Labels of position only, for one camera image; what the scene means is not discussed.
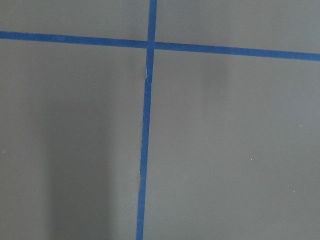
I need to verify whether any brown paper table cover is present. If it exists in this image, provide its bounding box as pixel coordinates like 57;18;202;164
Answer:
0;0;320;240

